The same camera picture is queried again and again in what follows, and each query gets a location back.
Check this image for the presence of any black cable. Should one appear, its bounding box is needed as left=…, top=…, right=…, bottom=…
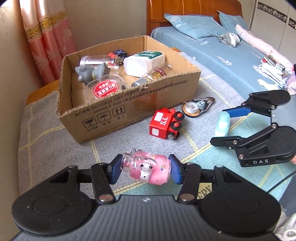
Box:
left=267, top=170, right=296, bottom=194

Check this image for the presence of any pink glitter bottle keychain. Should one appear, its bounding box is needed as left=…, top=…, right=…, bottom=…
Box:
left=121, top=149, right=171, bottom=185

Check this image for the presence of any grey crumpled cloth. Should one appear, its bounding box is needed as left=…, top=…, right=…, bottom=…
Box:
left=218, top=32, right=240, bottom=47

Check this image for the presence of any transparent correction tape dispenser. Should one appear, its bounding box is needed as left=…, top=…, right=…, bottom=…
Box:
left=182, top=97, right=216, bottom=118

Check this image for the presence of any red lidded plastic cup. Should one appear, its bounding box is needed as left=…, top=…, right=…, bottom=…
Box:
left=85, top=74, right=126, bottom=102

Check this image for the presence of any blue patterned pillow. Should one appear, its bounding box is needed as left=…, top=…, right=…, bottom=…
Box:
left=164, top=14, right=228, bottom=40

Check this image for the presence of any pink rolled blanket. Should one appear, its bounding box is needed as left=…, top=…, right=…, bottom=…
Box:
left=235, top=24, right=294, bottom=72

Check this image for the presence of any wooden bed headboard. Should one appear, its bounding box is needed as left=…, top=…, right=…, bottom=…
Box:
left=147, top=0, right=243, bottom=35

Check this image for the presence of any clear plastic jar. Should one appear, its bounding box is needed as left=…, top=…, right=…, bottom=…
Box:
left=80, top=54, right=119, bottom=74

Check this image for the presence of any pink patterned curtain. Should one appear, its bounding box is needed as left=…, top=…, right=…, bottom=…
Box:
left=20, top=0, right=76, bottom=85

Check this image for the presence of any white medical cotton swab jar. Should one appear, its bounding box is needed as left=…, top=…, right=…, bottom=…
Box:
left=123, top=50, right=166, bottom=77

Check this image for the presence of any brown cardboard box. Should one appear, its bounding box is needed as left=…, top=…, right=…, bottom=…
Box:
left=56, top=36, right=201, bottom=143

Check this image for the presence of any grey elephant figurine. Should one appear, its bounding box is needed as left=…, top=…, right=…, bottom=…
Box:
left=75, top=63, right=110, bottom=85

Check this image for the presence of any grey plaid blanket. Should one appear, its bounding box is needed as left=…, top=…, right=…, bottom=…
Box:
left=18, top=63, right=295, bottom=200

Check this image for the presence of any blue bed sheet mattress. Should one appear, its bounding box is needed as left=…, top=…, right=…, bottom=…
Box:
left=151, top=27, right=287, bottom=98

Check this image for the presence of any mint green oval case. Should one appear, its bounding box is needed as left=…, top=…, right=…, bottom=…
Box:
left=215, top=111, right=230, bottom=137

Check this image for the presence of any red toy train engine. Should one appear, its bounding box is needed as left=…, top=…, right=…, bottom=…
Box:
left=149, top=108, right=185, bottom=140

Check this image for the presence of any small glass bottle brown label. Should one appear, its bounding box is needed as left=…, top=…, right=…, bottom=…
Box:
left=132, top=63, right=173, bottom=87

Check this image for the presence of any white wardrobe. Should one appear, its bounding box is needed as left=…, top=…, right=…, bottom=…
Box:
left=251, top=1, right=295, bottom=64

